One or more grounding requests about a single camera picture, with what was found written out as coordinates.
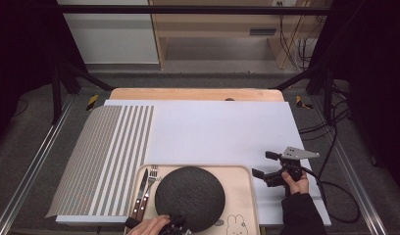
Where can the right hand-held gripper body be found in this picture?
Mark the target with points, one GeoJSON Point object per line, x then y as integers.
{"type": "Point", "coordinates": [297, 152]}

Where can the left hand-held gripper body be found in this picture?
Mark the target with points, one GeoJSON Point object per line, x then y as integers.
{"type": "Point", "coordinates": [178, 229]}

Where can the black round plate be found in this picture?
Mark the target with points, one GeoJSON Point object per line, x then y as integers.
{"type": "Point", "coordinates": [190, 197]}

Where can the beige tray with rabbit print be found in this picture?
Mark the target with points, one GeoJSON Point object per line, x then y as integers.
{"type": "Point", "coordinates": [240, 196]}

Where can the person's left hand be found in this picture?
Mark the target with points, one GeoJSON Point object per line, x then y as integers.
{"type": "Point", "coordinates": [149, 226]}

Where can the person's right hand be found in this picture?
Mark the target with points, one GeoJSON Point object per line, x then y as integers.
{"type": "Point", "coordinates": [298, 187]}

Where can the yellow and black tape strip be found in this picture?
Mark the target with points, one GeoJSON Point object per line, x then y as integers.
{"type": "Point", "coordinates": [92, 102]}
{"type": "Point", "coordinates": [301, 103]}

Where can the white board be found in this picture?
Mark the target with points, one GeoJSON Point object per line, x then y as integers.
{"type": "Point", "coordinates": [217, 130]}

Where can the black metal stand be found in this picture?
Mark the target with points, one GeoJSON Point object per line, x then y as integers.
{"type": "Point", "coordinates": [325, 84]}
{"type": "Point", "coordinates": [57, 88]}

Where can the grey striped placemat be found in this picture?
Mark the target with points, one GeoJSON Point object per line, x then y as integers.
{"type": "Point", "coordinates": [96, 156]}

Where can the black curtain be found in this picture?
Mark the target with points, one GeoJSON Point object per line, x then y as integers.
{"type": "Point", "coordinates": [21, 49]}
{"type": "Point", "coordinates": [377, 81]}

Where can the light wooden desk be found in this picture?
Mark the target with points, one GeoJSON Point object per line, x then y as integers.
{"type": "Point", "coordinates": [214, 24]}

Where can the white cabinet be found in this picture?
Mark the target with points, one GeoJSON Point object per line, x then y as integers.
{"type": "Point", "coordinates": [113, 36]}

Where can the aluminium rail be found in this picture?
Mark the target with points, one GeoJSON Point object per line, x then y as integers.
{"type": "Point", "coordinates": [34, 163]}
{"type": "Point", "coordinates": [351, 169]}

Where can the black horizontal frame bar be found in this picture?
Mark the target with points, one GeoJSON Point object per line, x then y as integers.
{"type": "Point", "coordinates": [188, 9]}

